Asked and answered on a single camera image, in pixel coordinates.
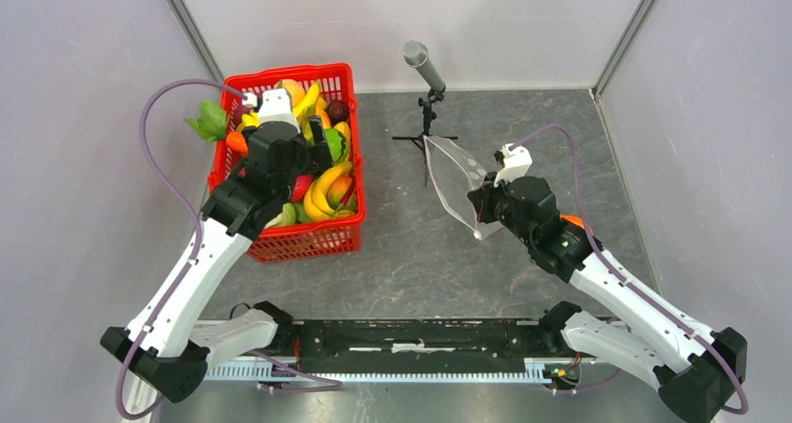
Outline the green toy watermelon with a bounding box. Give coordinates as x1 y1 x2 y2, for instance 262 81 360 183
323 128 350 164

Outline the green lettuce leaf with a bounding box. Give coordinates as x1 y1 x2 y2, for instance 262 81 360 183
184 99 230 144

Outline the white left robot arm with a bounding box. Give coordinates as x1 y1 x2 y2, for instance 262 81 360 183
100 118 312 403

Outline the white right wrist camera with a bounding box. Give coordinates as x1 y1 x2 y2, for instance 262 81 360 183
493 144 533 187

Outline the yellow peach with leaf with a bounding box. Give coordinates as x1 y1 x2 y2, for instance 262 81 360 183
276 78 305 108

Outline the silver microphone on stand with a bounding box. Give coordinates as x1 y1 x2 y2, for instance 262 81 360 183
391 40 460 187

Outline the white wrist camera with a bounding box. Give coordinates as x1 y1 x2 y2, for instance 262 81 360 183
493 144 533 187
240 88 299 131

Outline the red plastic basket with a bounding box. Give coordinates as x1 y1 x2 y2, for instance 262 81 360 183
224 63 366 263

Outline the orange tape roll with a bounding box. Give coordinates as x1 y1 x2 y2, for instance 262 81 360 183
559 214 594 233

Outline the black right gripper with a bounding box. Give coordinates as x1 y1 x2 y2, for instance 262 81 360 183
469 170 535 247

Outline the yellow banana bunch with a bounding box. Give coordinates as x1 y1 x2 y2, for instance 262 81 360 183
233 82 322 134
303 161 354 222

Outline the dark purple plum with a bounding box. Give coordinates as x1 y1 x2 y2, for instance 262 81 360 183
325 99 350 124

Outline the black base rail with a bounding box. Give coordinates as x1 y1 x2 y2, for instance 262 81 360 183
262 317 576 374

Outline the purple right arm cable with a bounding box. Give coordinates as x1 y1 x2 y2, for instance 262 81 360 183
507 122 750 416

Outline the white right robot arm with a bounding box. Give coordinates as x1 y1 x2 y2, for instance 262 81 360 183
467 174 749 422

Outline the clear dotted zip bag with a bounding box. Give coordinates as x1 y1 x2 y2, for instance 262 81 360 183
424 136 502 241

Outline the red toy apple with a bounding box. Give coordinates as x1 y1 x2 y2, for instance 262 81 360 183
290 175 314 203

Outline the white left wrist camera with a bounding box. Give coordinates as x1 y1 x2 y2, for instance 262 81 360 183
240 88 299 131

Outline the orange toy carrot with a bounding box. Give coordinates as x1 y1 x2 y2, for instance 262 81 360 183
225 132 248 157

